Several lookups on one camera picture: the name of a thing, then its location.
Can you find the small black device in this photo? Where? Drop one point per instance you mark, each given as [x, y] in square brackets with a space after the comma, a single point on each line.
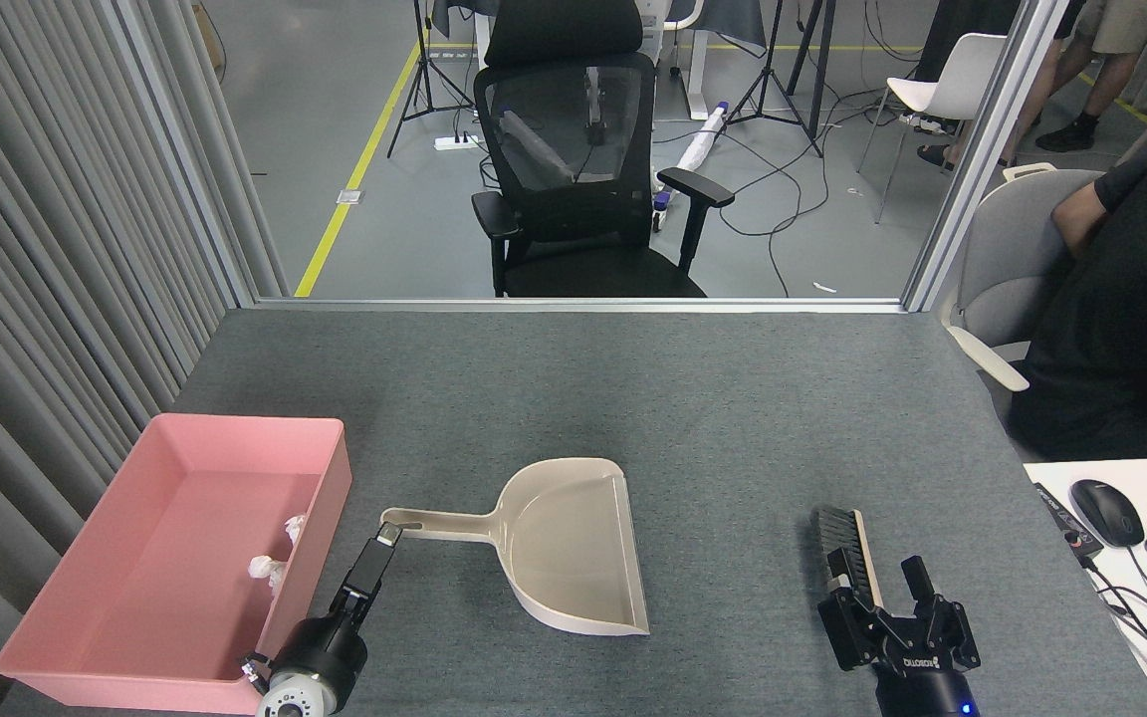
[1066, 523]

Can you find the white power strip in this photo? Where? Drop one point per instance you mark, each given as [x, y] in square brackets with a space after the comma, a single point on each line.
[456, 142]

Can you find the dark grey cloth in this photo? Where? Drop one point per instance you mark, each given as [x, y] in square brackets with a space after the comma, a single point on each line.
[459, 15]
[723, 20]

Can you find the pink plastic bin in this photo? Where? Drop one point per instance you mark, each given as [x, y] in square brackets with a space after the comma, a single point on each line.
[155, 578]

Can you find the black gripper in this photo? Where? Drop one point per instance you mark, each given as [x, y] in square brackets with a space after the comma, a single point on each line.
[325, 649]
[927, 687]

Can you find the beige brush with black bristles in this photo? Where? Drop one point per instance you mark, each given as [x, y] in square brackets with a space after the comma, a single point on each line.
[844, 553]

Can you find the person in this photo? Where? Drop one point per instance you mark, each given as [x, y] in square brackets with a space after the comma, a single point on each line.
[1121, 25]
[1121, 319]
[957, 20]

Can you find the white roll with blue ends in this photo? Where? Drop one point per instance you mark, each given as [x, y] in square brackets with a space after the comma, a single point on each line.
[701, 144]

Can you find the white paper ball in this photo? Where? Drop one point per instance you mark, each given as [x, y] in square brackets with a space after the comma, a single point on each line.
[295, 529]
[267, 571]

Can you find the grey floor socket plate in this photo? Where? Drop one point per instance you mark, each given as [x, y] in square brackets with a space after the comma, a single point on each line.
[348, 197]

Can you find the grey chair with white arms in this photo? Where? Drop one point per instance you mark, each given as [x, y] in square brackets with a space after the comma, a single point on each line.
[1012, 269]

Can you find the black mesh office chair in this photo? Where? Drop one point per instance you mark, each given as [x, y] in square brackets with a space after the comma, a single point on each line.
[573, 269]

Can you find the black stand pole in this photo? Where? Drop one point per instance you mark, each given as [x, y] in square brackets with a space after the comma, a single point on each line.
[817, 60]

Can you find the black computer mouse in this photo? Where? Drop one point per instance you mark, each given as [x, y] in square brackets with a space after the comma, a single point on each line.
[1108, 513]

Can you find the black tripod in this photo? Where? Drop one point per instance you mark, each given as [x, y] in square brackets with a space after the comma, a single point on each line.
[771, 60]
[423, 70]

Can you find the white plastic chair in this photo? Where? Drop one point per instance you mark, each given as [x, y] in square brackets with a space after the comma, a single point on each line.
[952, 85]

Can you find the white stand on wheels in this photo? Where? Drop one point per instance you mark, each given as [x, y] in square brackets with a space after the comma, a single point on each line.
[698, 70]

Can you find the beige plastic dustpan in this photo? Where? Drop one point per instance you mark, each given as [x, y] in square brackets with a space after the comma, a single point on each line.
[573, 548]

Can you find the person's forearm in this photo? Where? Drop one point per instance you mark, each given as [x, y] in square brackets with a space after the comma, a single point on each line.
[1079, 219]

